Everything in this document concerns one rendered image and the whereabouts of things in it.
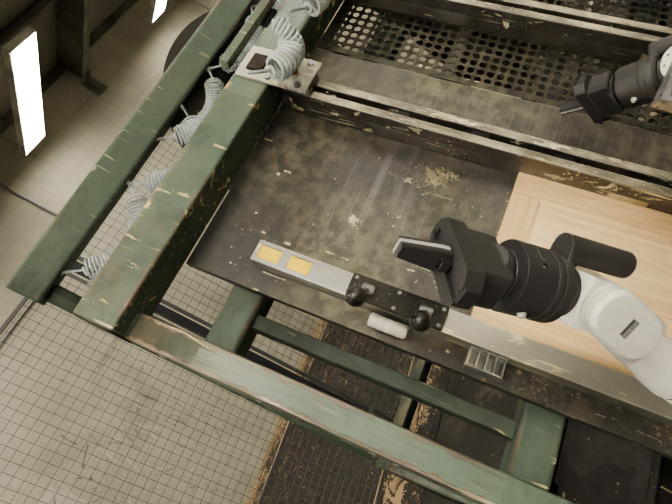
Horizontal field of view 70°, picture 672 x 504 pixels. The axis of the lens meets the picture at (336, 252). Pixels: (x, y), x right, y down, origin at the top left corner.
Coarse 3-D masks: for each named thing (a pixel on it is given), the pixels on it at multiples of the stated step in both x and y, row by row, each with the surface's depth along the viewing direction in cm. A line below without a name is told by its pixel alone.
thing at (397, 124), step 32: (288, 32) 106; (320, 64) 114; (288, 96) 118; (320, 96) 115; (352, 96) 114; (384, 128) 114; (416, 128) 109; (448, 128) 107; (480, 128) 107; (480, 160) 109; (512, 160) 105; (544, 160) 102; (576, 160) 103; (608, 160) 100; (640, 192) 98
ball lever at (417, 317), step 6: (420, 306) 92; (426, 306) 91; (414, 312) 82; (420, 312) 81; (426, 312) 81; (432, 312) 91; (414, 318) 81; (420, 318) 80; (426, 318) 80; (414, 324) 81; (420, 324) 80; (426, 324) 80; (420, 330) 81
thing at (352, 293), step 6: (354, 288) 84; (360, 288) 84; (366, 288) 93; (372, 288) 94; (348, 294) 84; (354, 294) 83; (360, 294) 83; (372, 294) 94; (348, 300) 84; (354, 300) 83; (360, 300) 83; (354, 306) 84
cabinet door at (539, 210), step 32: (512, 192) 105; (544, 192) 104; (576, 192) 104; (512, 224) 102; (544, 224) 101; (576, 224) 101; (608, 224) 100; (640, 224) 99; (640, 256) 96; (640, 288) 94; (512, 320) 93; (576, 352) 89; (608, 352) 89
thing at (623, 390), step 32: (256, 256) 102; (288, 256) 101; (320, 288) 99; (448, 320) 92; (480, 320) 91; (512, 352) 88; (544, 352) 88; (576, 384) 85; (608, 384) 84; (640, 384) 84
